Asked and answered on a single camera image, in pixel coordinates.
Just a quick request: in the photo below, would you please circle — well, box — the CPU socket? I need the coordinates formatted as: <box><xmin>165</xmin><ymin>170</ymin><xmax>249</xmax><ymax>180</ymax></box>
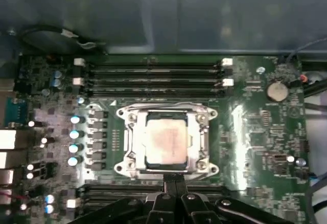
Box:
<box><xmin>113</xmin><ymin>105</ymin><xmax>221</xmax><ymax>180</ymax></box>

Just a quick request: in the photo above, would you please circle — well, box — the metal locking lever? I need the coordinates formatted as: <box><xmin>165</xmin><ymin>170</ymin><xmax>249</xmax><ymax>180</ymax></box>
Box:
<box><xmin>126</xmin><ymin>102</ymin><xmax>209</xmax><ymax>112</ymax></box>
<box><xmin>129</xmin><ymin>171</ymin><xmax>205</xmax><ymax>180</ymax></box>

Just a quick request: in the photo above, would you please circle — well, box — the thin grey wire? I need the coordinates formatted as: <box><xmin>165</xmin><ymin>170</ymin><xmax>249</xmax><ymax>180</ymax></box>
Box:
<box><xmin>285</xmin><ymin>37</ymin><xmax>327</xmax><ymax>65</ymax></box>

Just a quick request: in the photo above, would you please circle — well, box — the blue port connector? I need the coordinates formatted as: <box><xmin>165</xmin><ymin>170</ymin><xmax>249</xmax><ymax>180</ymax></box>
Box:
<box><xmin>4</xmin><ymin>98</ymin><xmax>29</xmax><ymax>127</ymax></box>

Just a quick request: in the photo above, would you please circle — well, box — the silver CPU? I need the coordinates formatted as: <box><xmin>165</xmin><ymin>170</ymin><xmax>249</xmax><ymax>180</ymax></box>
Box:
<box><xmin>144</xmin><ymin>111</ymin><xmax>189</xmax><ymax>170</ymax></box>

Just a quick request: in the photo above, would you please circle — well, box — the black RAM slot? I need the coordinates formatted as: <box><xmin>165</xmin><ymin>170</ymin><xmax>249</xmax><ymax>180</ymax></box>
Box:
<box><xmin>78</xmin><ymin>184</ymin><xmax>230</xmax><ymax>195</ymax></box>
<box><xmin>73</xmin><ymin>58</ymin><xmax>235</xmax><ymax>70</ymax></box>
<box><xmin>66</xmin><ymin>194</ymin><xmax>230</xmax><ymax>208</ymax></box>
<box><xmin>72</xmin><ymin>77</ymin><xmax>235</xmax><ymax>87</ymax></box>
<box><xmin>78</xmin><ymin>203</ymin><xmax>121</xmax><ymax>216</ymax></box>
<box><xmin>84</xmin><ymin>69</ymin><xmax>225</xmax><ymax>78</ymax></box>
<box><xmin>84</xmin><ymin>85</ymin><xmax>225</xmax><ymax>96</ymax></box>

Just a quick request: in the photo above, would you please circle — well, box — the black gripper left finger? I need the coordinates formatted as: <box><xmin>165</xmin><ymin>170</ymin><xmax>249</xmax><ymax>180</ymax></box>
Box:
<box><xmin>73</xmin><ymin>173</ymin><xmax>177</xmax><ymax>224</ymax></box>

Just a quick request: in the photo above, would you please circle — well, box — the round coin battery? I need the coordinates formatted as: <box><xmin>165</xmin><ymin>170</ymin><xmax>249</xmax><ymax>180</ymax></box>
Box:
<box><xmin>265</xmin><ymin>80</ymin><xmax>288</xmax><ymax>102</ymax></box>

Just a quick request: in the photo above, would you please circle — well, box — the green motherboard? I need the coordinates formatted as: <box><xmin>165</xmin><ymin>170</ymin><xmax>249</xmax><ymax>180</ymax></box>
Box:
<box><xmin>15</xmin><ymin>54</ymin><xmax>311</xmax><ymax>224</ymax></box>

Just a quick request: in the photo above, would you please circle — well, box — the black fan cable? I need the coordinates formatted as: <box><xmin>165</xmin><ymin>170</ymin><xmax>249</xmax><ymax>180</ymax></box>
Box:
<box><xmin>17</xmin><ymin>23</ymin><xmax>108</xmax><ymax>55</ymax></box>

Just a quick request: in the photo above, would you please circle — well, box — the black PC case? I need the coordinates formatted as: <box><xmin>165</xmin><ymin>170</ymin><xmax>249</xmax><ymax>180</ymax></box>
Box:
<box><xmin>0</xmin><ymin>0</ymin><xmax>327</xmax><ymax>224</ymax></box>

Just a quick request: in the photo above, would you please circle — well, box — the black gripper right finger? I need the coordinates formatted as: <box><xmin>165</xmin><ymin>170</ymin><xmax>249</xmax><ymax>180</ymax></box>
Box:
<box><xmin>175</xmin><ymin>173</ymin><xmax>296</xmax><ymax>224</ymax></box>

